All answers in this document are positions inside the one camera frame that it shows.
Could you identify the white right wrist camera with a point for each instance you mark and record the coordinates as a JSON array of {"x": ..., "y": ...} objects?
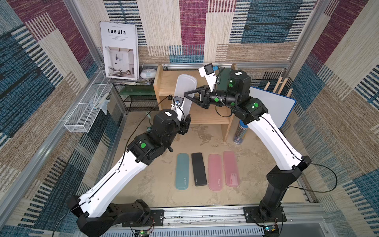
[{"x": 209, "y": 73}]

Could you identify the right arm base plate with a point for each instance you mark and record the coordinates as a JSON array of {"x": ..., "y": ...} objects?
[{"x": 257, "y": 214}]

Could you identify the green tray on rack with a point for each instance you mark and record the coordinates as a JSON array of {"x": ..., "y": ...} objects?
[{"x": 137, "y": 91}]

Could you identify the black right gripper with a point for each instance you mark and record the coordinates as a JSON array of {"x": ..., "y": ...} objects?
[{"x": 202, "y": 98}]

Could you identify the blue-lid pencil canister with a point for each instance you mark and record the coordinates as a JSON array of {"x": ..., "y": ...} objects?
[{"x": 240, "y": 133}]

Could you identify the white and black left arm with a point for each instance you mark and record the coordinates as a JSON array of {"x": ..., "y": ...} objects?
[{"x": 94, "y": 209}]

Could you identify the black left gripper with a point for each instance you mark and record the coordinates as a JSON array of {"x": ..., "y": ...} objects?
[{"x": 183, "y": 125}]

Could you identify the wooden two-tier shelf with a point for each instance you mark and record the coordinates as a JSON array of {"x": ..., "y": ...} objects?
[{"x": 164, "y": 85}]

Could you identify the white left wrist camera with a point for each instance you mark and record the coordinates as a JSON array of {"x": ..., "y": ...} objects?
[{"x": 177, "y": 106}]

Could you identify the light teal pencil case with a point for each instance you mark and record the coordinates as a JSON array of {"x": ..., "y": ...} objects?
[{"x": 182, "y": 172}]

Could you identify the dark green pencil case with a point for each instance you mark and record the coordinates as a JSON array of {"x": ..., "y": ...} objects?
[{"x": 223, "y": 78}]

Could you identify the black pencil case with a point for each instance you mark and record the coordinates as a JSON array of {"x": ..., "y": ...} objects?
[{"x": 198, "y": 169}]

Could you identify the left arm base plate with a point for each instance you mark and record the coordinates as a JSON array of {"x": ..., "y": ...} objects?
[{"x": 156, "y": 218}]

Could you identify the small whiteboard on easel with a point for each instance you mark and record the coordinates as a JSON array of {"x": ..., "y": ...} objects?
[{"x": 279, "y": 106}]

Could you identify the teal giraffe desk lamp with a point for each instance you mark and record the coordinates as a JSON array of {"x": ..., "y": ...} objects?
[{"x": 150, "y": 122}]

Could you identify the pink pencil case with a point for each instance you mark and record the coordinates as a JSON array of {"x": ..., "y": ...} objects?
[
  {"x": 231, "y": 169},
  {"x": 215, "y": 172}
]

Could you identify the Inedia magazine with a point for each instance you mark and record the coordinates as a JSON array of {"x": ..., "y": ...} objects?
[{"x": 120, "y": 50}]

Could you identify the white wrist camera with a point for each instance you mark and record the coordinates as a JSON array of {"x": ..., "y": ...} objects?
[
  {"x": 209, "y": 73},
  {"x": 177, "y": 106}
]

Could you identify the translucent white pencil case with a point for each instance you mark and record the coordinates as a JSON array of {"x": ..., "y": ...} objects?
[{"x": 185, "y": 83}]

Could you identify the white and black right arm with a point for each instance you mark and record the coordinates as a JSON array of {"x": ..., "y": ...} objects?
[{"x": 252, "y": 112}]

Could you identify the white wire basket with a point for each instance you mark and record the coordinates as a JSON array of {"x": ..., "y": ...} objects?
[{"x": 94, "y": 101}]

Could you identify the black wire mesh rack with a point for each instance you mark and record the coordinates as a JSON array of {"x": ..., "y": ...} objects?
[{"x": 136, "y": 103}]

